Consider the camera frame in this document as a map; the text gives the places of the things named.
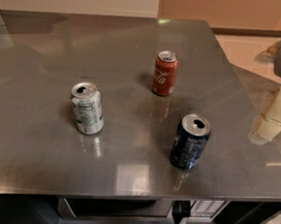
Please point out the blue pepsi can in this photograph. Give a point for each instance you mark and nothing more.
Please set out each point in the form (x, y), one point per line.
(192, 135)

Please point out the cream robot gripper part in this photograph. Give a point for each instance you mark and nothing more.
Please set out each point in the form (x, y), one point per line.
(267, 124)

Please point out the white and green soda can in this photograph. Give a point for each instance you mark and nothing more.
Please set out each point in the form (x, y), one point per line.
(87, 106)

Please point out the microwave oven under table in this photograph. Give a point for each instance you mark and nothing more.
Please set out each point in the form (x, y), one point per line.
(177, 212)

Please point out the red coca-cola can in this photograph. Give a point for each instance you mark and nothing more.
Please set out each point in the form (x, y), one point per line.
(166, 65)

